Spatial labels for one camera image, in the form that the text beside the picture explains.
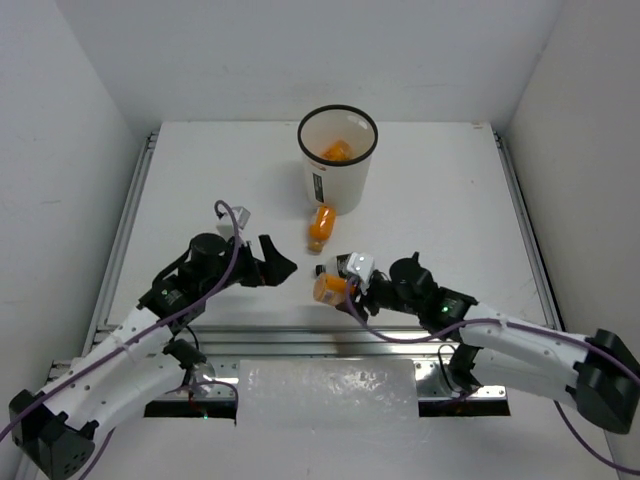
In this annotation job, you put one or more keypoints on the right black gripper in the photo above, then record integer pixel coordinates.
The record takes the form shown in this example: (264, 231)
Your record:
(366, 300)

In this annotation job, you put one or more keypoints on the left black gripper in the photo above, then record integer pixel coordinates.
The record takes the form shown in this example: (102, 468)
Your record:
(258, 267)

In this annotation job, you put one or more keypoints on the orange bottle barcode label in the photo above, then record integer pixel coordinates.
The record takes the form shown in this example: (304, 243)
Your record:
(330, 289)

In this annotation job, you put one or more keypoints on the orange bottle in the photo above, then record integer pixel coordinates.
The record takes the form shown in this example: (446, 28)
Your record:
(339, 151)
(320, 228)

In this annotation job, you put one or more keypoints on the clear bottle black label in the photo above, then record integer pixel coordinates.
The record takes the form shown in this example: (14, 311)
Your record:
(335, 266)

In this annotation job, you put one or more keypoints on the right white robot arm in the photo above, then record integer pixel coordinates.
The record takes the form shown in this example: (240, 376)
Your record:
(597, 375)

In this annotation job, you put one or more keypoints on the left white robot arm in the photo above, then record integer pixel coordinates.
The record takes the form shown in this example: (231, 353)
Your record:
(58, 427)

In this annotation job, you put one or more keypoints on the orange bottle below bin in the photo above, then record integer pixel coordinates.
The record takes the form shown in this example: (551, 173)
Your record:
(320, 228)

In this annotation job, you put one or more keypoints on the white bin black rim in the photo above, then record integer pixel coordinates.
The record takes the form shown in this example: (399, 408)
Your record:
(339, 185)

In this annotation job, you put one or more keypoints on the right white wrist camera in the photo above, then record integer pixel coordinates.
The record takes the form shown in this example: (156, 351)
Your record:
(360, 266)

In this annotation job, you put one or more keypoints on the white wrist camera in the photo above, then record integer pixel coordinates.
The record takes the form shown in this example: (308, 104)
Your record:
(228, 224)
(360, 266)

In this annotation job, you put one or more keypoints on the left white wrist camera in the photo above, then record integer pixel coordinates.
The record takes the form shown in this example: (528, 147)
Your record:
(228, 224)

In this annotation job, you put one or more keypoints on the aluminium front rail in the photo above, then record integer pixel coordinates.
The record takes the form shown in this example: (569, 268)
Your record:
(320, 350)

